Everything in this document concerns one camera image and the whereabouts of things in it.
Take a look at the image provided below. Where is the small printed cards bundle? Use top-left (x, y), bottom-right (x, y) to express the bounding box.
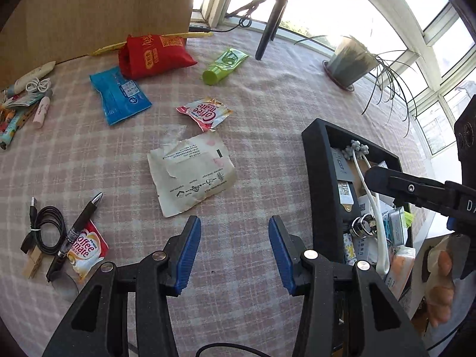
top-left (2, 91), bottom-right (47, 109)

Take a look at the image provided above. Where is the white paper card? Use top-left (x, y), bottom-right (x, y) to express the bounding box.
top-left (355, 236), bottom-right (381, 265)

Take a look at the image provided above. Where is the yellow paper chopstick wrapper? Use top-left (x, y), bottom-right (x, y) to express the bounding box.
top-left (91, 32), bottom-right (214, 56)

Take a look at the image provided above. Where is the potted spider plant grey pot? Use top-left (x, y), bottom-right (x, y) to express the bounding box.
top-left (294, 33), bottom-right (422, 138)

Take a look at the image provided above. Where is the red white creamer sachet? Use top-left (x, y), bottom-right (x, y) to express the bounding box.
top-left (176, 97), bottom-right (234, 132)
top-left (65, 220), bottom-right (109, 283)

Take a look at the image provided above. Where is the black rectangular tray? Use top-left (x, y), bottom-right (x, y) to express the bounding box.
top-left (301, 118), bottom-right (416, 302)

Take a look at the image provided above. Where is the blue wet wipes pack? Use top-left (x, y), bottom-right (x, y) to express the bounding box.
top-left (89, 66), bottom-right (153, 126)

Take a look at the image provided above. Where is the coiled black usb cable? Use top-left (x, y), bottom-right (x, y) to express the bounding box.
top-left (20, 197), bottom-right (67, 255)

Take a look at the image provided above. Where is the red fabric pouch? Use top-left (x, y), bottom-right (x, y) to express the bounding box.
top-left (118, 34), bottom-right (198, 80)

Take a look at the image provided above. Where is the grey foil sachet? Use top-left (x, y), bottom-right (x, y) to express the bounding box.
top-left (331, 148), bottom-right (352, 181)

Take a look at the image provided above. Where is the plaid cloth covered desktop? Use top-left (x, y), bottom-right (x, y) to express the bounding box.
top-left (0, 26), bottom-right (432, 357)

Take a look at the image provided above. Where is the wooden clothes peg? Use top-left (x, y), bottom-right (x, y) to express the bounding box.
top-left (23, 247), bottom-right (45, 279)
top-left (15, 105), bottom-right (40, 131)

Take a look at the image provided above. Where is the white window frame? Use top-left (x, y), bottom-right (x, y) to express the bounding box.
top-left (191, 0), bottom-right (476, 157)

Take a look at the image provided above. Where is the silver metal bulldog clip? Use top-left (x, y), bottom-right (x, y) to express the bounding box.
top-left (350, 214), bottom-right (380, 239)

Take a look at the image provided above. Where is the round red pot saucer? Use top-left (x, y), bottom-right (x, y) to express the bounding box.
top-left (323, 60), bottom-right (356, 92)

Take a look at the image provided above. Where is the teal white small packet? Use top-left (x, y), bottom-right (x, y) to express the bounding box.
top-left (383, 208), bottom-right (406, 246)

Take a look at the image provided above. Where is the white cord with grey beads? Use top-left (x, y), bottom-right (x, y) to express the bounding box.
top-left (344, 139), bottom-right (391, 279)

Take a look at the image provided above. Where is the orange white tissue pack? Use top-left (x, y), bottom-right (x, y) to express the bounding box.
top-left (385, 247), bottom-right (416, 298)

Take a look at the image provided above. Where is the coiled white cable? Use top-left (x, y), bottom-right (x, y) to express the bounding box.
top-left (25, 77), bottom-right (51, 94)

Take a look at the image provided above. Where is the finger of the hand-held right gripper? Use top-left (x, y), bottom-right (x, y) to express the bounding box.
top-left (364, 165), bottom-right (452, 216)

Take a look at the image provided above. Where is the black inline remote cable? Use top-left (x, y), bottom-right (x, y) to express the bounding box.
top-left (189, 15), bottom-right (253, 33)

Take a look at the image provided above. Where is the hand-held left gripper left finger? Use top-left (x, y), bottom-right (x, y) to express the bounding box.
top-left (42, 215), bottom-right (203, 357)

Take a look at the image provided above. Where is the pale pink lip balm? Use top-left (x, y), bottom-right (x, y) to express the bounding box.
top-left (33, 96), bottom-right (51, 130)

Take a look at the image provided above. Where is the ring light on black tripod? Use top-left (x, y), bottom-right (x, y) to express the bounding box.
top-left (223, 0), bottom-right (376, 62)

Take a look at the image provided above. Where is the teal printed small tube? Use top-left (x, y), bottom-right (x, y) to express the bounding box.
top-left (0, 109), bottom-right (26, 151)

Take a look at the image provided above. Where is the light wooden board panel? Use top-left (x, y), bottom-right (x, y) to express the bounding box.
top-left (0, 0), bottom-right (203, 86)

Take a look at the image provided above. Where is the torn white paper packet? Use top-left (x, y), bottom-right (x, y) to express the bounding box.
top-left (147, 134), bottom-right (237, 218)

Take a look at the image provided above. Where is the white yellow print packet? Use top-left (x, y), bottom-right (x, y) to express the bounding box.
top-left (342, 232), bottom-right (359, 264)

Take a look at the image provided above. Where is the person's right hand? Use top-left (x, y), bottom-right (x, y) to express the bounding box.
top-left (426, 239), bottom-right (456, 328)

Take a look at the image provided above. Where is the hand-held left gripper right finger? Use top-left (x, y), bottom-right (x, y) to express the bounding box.
top-left (268, 216), bottom-right (428, 357)

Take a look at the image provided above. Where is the green squeeze tube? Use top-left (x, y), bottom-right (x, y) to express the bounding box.
top-left (202, 48), bottom-right (250, 85)

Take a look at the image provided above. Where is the black ballpoint pen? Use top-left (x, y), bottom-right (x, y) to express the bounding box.
top-left (45, 192), bottom-right (104, 282)

